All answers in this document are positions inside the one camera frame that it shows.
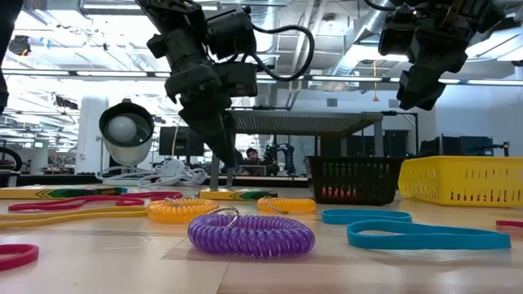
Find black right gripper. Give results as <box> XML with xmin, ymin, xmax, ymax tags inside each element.
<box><xmin>396</xmin><ymin>0</ymin><xmax>481</xmax><ymax>112</ymax></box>

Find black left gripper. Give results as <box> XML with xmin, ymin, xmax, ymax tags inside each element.
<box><xmin>164</xmin><ymin>60</ymin><xmax>259</xmax><ymax>168</ymax></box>

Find yellow crayon box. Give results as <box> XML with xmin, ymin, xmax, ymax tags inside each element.
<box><xmin>0</xmin><ymin>185</ymin><xmax>127</xmax><ymax>201</ymax></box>
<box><xmin>198</xmin><ymin>188</ymin><xmax>279</xmax><ymax>202</ymax></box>

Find orange coil wristband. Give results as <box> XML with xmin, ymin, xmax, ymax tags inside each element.
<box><xmin>145</xmin><ymin>197</ymin><xmax>221</xmax><ymax>225</ymax></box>

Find yellow plastic basket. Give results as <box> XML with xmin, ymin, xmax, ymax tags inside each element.
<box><xmin>397</xmin><ymin>155</ymin><xmax>523</xmax><ymax>208</ymax></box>

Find yellow coil wristband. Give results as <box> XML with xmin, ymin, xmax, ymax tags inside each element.
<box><xmin>257</xmin><ymin>196</ymin><xmax>318</xmax><ymax>215</ymax></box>

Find purple coil wristband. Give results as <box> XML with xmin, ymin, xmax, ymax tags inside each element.
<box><xmin>187</xmin><ymin>207</ymin><xmax>316</xmax><ymax>259</ymax></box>

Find black plastic basket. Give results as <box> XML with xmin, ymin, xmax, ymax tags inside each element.
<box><xmin>304</xmin><ymin>155</ymin><xmax>406</xmax><ymax>207</ymax></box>

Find yellow rubber band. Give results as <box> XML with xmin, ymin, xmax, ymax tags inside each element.
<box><xmin>0</xmin><ymin>206</ymin><xmax>149</xmax><ymax>230</ymax></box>

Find red coil wristband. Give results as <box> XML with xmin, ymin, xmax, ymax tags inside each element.
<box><xmin>320</xmin><ymin>185</ymin><xmax>359</xmax><ymax>199</ymax></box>

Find blue rubber band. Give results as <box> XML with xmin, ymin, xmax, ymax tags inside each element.
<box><xmin>346</xmin><ymin>219</ymin><xmax>512</xmax><ymax>252</ymax></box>
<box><xmin>320</xmin><ymin>208</ymin><xmax>413</xmax><ymax>226</ymax></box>

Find white desk lamp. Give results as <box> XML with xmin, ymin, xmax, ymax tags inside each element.
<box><xmin>96</xmin><ymin>99</ymin><xmax>156</xmax><ymax>187</ymax></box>

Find person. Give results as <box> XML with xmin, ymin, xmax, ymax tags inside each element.
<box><xmin>240</xmin><ymin>146</ymin><xmax>279</xmax><ymax>177</ymax></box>

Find background laptop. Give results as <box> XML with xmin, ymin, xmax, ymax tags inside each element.
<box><xmin>239</xmin><ymin>164</ymin><xmax>267</xmax><ymax>177</ymax></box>

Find black background monitor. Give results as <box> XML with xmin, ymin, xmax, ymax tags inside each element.
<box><xmin>158</xmin><ymin>125</ymin><xmax>205</xmax><ymax>158</ymax></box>

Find grey perforated metal riser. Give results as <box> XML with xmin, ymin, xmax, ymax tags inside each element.
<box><xmin>209</xmin><ymin>109</ymin><xmax>386</xmax><ymax>196</ymax></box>

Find black background equipment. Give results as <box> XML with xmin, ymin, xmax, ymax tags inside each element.
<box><xmin>419</xmin><ymin>135</ymin><xmax>512</xmax><ymax>158</ymax></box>

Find white pillar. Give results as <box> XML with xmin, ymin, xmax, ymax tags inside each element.
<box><xmin>74</xmin><ymin>94</ymin><xmax>111</xmax><ymax>175</ymax></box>

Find black background wheel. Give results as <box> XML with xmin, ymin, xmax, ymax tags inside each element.
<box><xmin>0</xmin><ymin>145</ymin><xmax>22</xmax><ymax>173</ymax></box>

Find black ceiling device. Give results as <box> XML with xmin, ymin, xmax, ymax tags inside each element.
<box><xmin>7</xmin><ymin>34</ymin><xmax>32</xmax><ymax>57</ymax></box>

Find yellow hanging cord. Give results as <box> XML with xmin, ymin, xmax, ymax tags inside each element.
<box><xmin>370</xmin><ymin>60</ymin><xmax>380</xmax><ymax>103</ymax></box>

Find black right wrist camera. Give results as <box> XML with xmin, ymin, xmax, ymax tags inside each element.
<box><xmin>378</xmin><ymin>15</ymin><xmax>418</xmax><ymax>57</ymax></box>

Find white lamp power cable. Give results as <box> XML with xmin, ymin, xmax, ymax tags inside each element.
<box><xmin>137</xmin><ymin>158</ymin><xmax>209</xmax><ymax>189</ymax></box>

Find silver ventilation duct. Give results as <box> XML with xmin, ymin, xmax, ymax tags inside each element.
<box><xmin>324</xmin><ymin>7</ymin><xmax>381</xmax><ymax>82</ymax></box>
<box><xmin>244</xmin><ymin>0</ymin><xmax>279</xmax><ymax>108</ymax></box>

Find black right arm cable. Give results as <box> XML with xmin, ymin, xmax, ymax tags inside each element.
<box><xmin>362</xmin><ymin>0</ymin><xmax>396</xmax><ymax>12</ymax></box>

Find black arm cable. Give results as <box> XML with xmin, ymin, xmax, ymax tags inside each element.
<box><xmin>362</xmin><ymin>0</ymin><xmax>396</xmax><ymax>12</ymax></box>
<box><xmin>244</xmin><ymin>23</ymin><xmax>316</xmax><ymax>82</ymax></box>

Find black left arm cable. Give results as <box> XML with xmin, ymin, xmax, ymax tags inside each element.
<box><xmin>244</xmin><ymin>23</ymin><xmax>316</xmax><ymax>82</ymax></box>

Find black aluminium table frame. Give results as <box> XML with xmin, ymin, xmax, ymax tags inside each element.
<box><xmin>0</xmin><ymin>173</ymin><xmax>310</xmax><ymax>189</ymax></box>

